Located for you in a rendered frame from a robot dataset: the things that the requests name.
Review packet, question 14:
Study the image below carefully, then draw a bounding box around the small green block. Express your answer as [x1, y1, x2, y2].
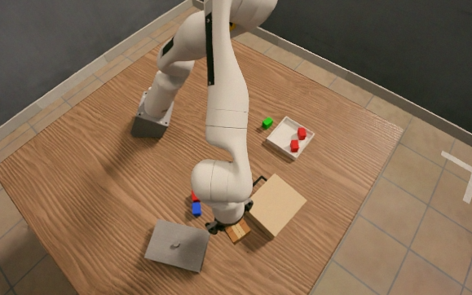
[262, 117, 273, 130]

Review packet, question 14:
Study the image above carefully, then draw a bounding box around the light wooden cabinet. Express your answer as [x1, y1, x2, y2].
[245, 176, 307, 240]

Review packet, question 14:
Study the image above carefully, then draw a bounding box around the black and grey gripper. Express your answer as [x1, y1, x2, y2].
[205, 197, 254, 235]

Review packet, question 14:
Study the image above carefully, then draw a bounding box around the grey lid with small knob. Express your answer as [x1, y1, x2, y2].
[144, 219, 210, 272]

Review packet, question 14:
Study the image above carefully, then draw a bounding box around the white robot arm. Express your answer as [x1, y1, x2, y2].
[144, 0, 277, 224]

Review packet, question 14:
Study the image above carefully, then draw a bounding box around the red block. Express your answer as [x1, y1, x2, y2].
[290, 140, 299, 152]
[192, 191, 200, 203]
[297, 128, 307, 140]

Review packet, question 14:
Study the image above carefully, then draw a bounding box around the blue block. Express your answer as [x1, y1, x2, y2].
[192, 203, 201, 216]

